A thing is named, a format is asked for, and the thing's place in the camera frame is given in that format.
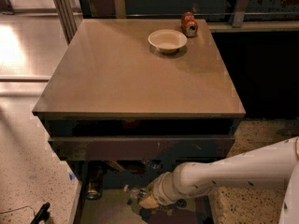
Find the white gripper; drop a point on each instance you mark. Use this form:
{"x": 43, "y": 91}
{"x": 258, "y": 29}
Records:
{"x": 160, "y": 188}

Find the clear plastic water bottle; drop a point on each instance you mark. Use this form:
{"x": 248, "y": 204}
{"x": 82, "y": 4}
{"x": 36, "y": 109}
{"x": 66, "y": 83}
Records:
{"x": 135, "y": 194}

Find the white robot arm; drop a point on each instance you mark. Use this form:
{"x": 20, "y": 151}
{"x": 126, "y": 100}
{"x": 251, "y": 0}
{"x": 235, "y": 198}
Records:
{"x": 275, "y": 166}

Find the open middle drawer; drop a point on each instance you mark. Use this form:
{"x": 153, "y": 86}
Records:
{"x": 112, "y": 207}

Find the dark can in drawer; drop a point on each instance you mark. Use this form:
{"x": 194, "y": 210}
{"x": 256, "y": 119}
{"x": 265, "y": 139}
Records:
{"x": 94, "y": 185}

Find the dark top drawer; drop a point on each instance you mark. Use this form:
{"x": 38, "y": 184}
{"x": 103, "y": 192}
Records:
{"x": 140, "y": 148}

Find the grey drawer cabinet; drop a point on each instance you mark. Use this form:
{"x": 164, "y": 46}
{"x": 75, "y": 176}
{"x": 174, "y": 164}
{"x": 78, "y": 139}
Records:
{"x": 112, "y": 82}

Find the blue tape piece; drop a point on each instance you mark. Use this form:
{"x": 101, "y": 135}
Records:
{"x": 72, "y": 176}

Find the black object on floor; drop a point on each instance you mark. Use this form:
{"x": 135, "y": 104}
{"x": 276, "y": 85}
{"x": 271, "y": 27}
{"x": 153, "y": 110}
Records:
{"x": 43, "y": 214}

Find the white bowl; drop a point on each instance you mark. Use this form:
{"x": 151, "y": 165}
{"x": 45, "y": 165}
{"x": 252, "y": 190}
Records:
{"x": 167, "y": 41}

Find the red soda can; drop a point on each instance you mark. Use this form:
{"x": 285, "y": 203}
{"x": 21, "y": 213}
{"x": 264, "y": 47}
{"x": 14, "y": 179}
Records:
{"x": 189, "y": 25}

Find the metal window rail frame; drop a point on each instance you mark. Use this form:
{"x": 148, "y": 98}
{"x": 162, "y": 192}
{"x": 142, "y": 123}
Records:
{"x": 223, "y": 15}

